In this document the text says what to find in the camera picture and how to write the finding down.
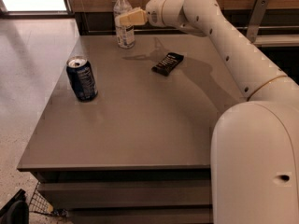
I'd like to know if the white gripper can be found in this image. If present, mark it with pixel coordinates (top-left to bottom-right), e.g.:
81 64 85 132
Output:
119 0 167 27

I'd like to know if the clear plastic water bottle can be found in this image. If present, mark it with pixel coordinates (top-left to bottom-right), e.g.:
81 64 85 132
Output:
113 0 135 49

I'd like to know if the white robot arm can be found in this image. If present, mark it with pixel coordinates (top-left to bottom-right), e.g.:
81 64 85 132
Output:
117 0 299 224

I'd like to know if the black snack bar wrapper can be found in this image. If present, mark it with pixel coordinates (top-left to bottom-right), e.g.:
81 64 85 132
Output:
151 52 184 77

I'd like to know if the blue soda can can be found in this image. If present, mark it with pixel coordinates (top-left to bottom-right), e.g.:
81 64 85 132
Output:
66 56 98 102

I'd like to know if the grey drawer cabinet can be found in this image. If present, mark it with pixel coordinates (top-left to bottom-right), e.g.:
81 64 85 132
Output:
18 35 241 224

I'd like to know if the black chair base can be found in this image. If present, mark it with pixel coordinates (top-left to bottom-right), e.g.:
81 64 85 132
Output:
0 189 29 224

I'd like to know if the grey metal wall bracket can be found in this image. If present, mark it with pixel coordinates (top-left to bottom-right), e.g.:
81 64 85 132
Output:
246 0 270 43

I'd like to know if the metal rail shelf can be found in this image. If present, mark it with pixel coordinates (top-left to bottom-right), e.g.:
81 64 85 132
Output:
253 35 299 47

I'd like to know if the black wire mesh basket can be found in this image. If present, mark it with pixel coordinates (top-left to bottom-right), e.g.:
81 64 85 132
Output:
29 184 53 216

